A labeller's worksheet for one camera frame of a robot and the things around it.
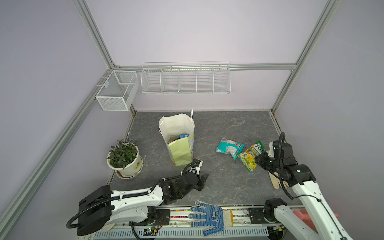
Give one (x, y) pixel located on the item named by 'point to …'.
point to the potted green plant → (125, 159)
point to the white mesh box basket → (118, 91)
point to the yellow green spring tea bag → (247, 158)
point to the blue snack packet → (183, 136)
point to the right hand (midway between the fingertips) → (256, 158)
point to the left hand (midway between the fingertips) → (204, 175)
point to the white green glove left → (106, 228)
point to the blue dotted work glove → (215, 216)
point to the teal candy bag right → (230, 146)
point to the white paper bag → (178, 130)
